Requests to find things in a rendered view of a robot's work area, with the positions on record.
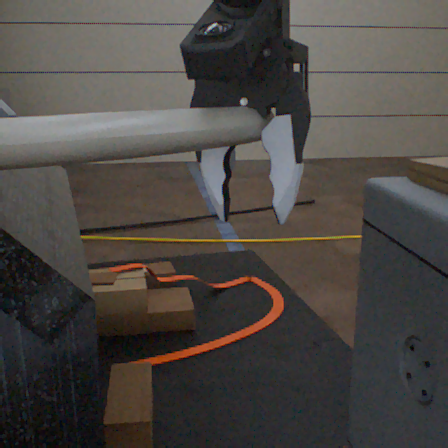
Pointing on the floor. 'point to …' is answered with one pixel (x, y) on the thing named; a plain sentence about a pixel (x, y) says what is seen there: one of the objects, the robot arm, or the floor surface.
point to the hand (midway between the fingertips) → (249, 209)
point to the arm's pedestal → (401, 319)
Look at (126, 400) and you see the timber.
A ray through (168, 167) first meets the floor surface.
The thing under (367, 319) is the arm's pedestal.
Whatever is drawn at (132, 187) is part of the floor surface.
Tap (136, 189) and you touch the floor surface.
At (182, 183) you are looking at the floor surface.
